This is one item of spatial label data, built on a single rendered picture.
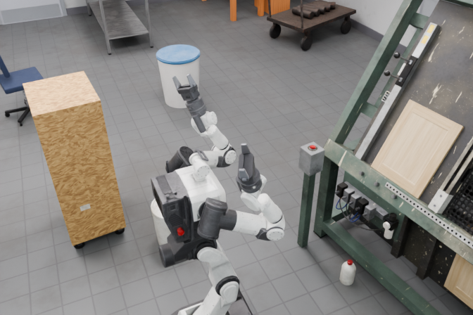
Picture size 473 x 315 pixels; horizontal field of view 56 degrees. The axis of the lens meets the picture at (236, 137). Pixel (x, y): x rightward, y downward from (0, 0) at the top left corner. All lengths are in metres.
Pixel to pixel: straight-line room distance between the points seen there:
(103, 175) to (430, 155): 2.19
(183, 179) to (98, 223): 1.65
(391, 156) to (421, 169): 0.21
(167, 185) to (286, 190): 2.19
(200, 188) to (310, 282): 1.63
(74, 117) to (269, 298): 1.80
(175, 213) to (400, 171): 1.50
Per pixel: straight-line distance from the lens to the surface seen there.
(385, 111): 3.03
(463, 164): 2.77
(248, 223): 1.96
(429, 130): 2.90
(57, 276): 3.69
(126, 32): 7.08
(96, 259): 3.70
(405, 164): 2.93
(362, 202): 2.95
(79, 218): 3.57
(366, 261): 3.40
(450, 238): 2.77
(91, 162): 3.29
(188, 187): 2.04
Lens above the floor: 2.68
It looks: 34 degrees down
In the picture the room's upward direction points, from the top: 1 degrees counter-clockwise
